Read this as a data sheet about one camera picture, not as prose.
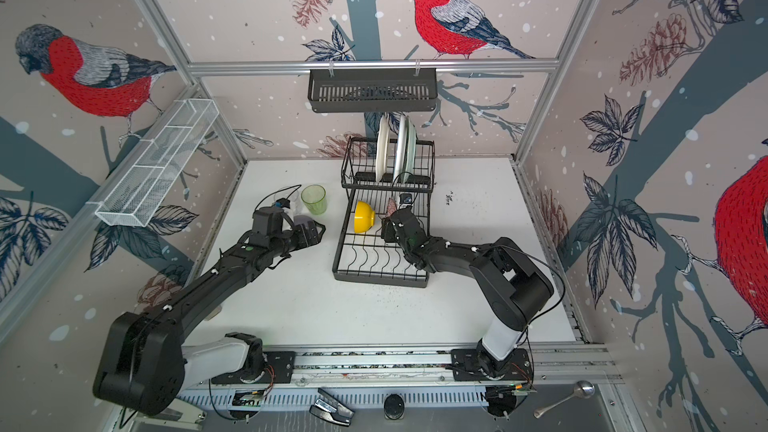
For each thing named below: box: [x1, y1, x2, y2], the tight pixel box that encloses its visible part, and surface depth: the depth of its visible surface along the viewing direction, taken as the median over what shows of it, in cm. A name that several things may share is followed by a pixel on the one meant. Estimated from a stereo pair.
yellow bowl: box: [354, 200, 376, 233], surface depth 94 cm
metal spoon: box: [533, 380, 595, 419], surface depth 71 cm
